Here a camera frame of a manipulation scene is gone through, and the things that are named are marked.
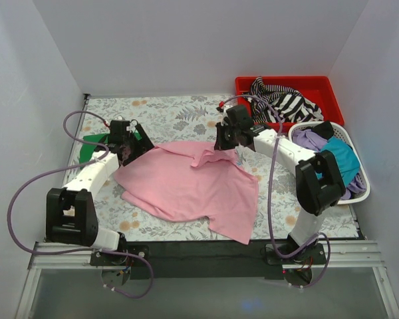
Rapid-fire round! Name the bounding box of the pink t-shirt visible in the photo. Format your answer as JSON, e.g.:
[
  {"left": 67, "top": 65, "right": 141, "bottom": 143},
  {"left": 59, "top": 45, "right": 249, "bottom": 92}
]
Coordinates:
[{"left": 114, "top": 141, "right": 259, "bottom": 245}]

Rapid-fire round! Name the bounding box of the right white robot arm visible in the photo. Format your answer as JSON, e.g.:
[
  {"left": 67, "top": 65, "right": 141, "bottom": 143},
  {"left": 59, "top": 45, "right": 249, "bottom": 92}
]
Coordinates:
[{"left": 215, "top": 103, "right": 345, "bottom": 264}]

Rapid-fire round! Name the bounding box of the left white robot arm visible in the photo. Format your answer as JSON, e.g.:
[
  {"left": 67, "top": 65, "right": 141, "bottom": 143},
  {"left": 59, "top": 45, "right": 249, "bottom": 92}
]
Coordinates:
[{"left": 46, "top": 120, "right": 154, "bottom": 266}]

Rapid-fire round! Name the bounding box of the folded green t-shirt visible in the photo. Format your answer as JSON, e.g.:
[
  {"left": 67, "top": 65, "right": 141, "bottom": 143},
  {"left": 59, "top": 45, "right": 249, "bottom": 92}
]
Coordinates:
[{"left": 79, "top": 132, "right": 139, "bottom": 163}]

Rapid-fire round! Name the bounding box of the black white striped shirt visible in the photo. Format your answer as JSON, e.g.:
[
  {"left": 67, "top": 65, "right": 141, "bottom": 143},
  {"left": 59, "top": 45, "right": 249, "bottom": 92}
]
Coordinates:
[{"left": 246, "top": 76, "right": 324, "bottom": 123}]

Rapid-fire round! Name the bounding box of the lavender t-shirt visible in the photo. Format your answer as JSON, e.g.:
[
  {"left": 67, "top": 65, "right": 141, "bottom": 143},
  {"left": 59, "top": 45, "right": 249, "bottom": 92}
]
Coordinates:
[{"left": 291, "top": 129, "right": 328, "bottom": 152}]

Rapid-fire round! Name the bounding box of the black garment in basket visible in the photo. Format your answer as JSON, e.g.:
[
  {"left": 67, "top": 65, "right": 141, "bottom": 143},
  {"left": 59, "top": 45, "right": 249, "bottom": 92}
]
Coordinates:
[{"left": 311, "top": 121, "right": 334, "bottom": 140}]

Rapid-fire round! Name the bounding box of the red plastic bin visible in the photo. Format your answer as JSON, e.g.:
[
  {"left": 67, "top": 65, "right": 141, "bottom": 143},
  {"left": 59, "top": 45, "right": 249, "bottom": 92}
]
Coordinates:
[{"left": 235, "top": 76, "right": 344, "bottom": 133}]

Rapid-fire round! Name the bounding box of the white laundry basket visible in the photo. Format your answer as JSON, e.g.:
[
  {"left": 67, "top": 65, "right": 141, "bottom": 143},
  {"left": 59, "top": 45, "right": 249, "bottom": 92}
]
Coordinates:
[{"left": 288, "top": 121, "right": 370, "bottom": 204}]

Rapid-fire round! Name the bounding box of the teal t-shirt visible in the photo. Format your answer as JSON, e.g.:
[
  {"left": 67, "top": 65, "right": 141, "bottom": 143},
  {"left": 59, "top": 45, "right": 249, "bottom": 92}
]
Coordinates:
[{"left": 315, "top": 137, "right": 360, "bottom": 186}]

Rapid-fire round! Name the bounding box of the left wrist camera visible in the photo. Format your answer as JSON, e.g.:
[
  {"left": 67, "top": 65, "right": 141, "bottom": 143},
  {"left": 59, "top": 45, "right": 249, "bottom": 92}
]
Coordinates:
[{"left": 103, "top": 117, "right": 134, "bottom": 131}]

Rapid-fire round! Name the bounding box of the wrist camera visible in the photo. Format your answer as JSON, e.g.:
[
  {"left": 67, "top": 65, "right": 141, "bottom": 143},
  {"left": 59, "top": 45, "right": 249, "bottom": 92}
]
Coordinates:
[
  {"left": 103, "top": 117, "right": 134, "bottom": 131},
  {"left": 217, "top": 102, "right": 233, "bottom": 126}
]

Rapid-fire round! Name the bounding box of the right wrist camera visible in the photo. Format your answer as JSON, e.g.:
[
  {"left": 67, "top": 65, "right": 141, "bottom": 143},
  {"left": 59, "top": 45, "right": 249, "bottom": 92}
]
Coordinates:
[{"left": 217, "top": 102, "right": 233, "bottom": 126}]

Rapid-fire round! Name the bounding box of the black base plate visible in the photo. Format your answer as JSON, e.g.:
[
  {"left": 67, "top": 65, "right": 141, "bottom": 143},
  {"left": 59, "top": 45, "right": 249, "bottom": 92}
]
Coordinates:
[{"left": 90, "top": 239, "right": 333, "bottom": 282}]

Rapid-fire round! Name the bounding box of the aluminium frame rail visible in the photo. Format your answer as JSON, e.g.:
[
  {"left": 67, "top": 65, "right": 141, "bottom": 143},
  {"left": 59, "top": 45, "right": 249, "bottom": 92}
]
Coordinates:
[{"left": 17, "top": 240, "right": 399, "bottom": 318}]

